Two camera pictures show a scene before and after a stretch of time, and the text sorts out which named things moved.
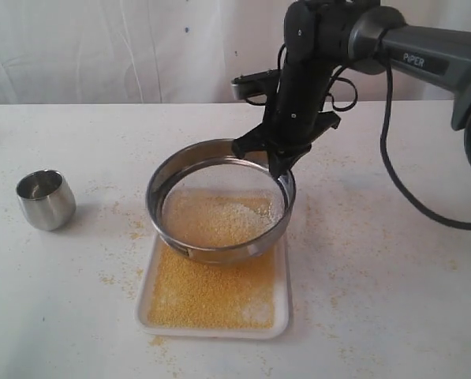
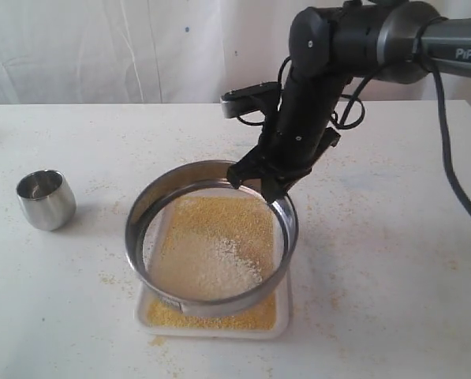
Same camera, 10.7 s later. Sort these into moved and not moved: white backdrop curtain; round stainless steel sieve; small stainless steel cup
Moved: round stainless steel sieve
Not moved: white backdrop curtain; small stainless steel cup
